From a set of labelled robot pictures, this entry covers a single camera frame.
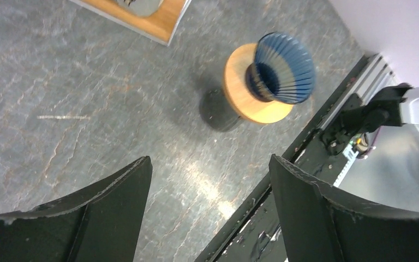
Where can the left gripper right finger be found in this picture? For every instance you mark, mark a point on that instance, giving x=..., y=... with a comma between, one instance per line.
x=321, y=222

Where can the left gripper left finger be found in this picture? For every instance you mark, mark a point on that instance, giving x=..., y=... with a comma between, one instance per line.
x=100, y=222

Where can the wooden ring dripper stand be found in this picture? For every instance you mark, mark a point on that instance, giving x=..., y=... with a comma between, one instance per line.
x=242, y=101

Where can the blue ribbed coffee dripper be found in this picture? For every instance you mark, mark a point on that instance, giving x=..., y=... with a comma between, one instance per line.
x=282, y=70

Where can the dark glass carafe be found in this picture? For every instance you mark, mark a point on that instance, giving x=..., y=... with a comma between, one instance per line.
x=217, y=113

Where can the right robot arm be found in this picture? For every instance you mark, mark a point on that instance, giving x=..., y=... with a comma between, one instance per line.
x=392, y=106

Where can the grey canister lower shelf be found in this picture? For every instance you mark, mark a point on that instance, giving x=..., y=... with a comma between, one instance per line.
x=143, y=8

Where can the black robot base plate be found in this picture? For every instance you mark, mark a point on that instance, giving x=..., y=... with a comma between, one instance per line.
x=253, y=233

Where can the aluminium rail frame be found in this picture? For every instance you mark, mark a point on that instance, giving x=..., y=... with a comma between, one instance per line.
x=376, y=75

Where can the white wire shelf rack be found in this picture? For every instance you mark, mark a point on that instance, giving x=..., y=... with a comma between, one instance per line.
x=159, y=27

